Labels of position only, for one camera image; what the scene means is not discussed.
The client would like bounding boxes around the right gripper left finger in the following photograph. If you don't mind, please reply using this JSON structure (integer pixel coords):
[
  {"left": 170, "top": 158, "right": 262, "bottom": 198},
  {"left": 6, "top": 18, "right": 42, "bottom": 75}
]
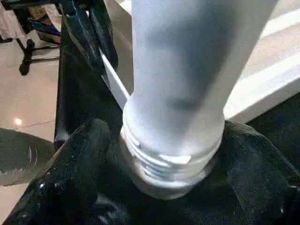
[{"left": 4, "top": 119, "right": 111, "bottom": 225}]

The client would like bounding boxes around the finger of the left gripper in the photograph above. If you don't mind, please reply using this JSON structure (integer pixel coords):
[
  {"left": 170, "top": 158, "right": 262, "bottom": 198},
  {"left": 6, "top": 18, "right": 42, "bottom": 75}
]
[
  {"left": 62, "top": 9, "right": 104, "bottom": 71},
  {"left": 90, "top": 0, "right": 119, "bottom": 69}
]

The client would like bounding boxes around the black mat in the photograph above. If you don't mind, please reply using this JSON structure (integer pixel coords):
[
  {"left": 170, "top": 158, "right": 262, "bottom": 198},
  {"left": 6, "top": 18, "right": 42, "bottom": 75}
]
[{"left": 3, "top": 0, "right": 300, "bottom": 225}]

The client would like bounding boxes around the grey robot leg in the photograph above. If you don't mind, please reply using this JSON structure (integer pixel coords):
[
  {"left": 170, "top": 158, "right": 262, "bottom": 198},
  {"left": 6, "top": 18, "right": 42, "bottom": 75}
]
[{"left": 0, "top": 127, "right": 55, "bottom": 186}]

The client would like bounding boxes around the white plastic table leg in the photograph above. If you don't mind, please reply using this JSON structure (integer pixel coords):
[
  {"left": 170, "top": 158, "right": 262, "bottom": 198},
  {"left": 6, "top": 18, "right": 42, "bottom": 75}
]
[{"left": 119, "top": 0, "right": 279, "bottom": 188}]

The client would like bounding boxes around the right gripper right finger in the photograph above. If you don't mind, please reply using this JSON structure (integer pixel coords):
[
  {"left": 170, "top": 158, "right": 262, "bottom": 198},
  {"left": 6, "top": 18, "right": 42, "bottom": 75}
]
[{"left": 210, "top": 120, "right": 300, "bottom": 225}]

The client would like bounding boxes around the white plastic table top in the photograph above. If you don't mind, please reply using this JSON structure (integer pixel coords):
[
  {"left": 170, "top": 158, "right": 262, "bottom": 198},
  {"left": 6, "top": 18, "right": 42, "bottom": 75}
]
[{"left": 99, "top": 0, "right": 300, "bottom": 200}]

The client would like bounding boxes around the black equipment rack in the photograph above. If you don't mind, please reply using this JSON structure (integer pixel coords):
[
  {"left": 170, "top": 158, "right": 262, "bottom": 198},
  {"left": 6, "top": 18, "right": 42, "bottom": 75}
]
[{"left": 0, "top": 0, "right": 63, "bottom": 44}]

